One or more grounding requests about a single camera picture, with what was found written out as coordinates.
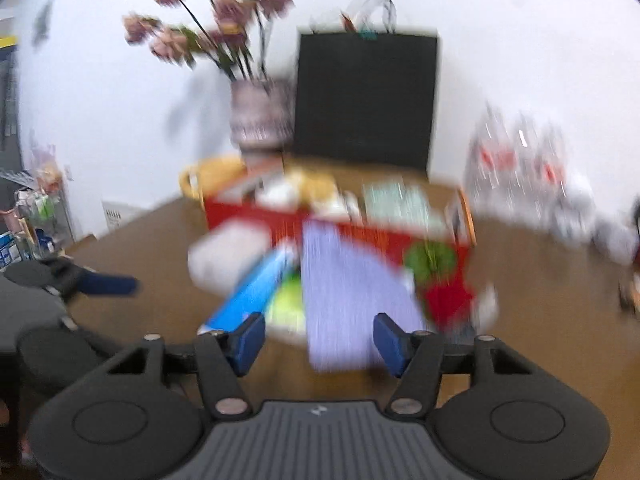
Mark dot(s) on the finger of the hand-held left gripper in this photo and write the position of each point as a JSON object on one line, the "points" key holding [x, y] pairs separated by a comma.
{"points": [[110, 285]]}

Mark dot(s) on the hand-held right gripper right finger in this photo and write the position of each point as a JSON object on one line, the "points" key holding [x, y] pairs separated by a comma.
{"points": [[391, 345]]}

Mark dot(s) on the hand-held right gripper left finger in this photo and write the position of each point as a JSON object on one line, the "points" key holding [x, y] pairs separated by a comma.
{"points": [[247, 342]]}

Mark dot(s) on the blue tube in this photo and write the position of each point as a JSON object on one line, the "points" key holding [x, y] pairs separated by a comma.
{"points": [[250, 292]]}

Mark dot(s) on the green round container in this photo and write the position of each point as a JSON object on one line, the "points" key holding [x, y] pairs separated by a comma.
{"points": [[286, 310]]}

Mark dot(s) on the red artificial rose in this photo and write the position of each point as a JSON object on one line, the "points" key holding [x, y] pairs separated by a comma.
{"points": [[447, 306]]}

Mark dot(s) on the translucent white pouch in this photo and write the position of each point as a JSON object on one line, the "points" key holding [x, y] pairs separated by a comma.
{"points": [[225, 257]]}

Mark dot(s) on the red cardboard box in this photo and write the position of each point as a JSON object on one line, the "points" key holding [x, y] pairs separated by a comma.
{"points": [[365, 240]]}

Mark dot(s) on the white floor appliance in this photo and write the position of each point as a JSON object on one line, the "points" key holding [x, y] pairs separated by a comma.
{"points": [[117, 216]]}

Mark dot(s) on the metal storage rack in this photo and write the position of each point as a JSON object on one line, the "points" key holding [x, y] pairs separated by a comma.
{"points": [[35, 210]]}

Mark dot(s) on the mint green packet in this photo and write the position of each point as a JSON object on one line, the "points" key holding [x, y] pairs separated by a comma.
{"points": [[397, 202]]}

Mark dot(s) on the yellow ceramic mug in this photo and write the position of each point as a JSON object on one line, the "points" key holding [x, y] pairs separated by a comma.
{"points": [[215, 175]]}

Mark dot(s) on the white and yellow plush cat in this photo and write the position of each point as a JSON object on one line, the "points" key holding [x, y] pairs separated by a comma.
{"points": [[307, 187]]}

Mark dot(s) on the clear water bottle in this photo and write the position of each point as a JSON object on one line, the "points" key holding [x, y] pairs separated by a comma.
{"points": [[552, 170], [492, 160], [525, 165]]}

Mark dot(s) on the purple textured vase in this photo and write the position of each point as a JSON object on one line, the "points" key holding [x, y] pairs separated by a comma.
{"points": [[261, 112]]}

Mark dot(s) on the pink flower bouquet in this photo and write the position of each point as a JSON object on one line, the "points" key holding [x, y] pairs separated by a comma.
{"points": [[227, 15]]}

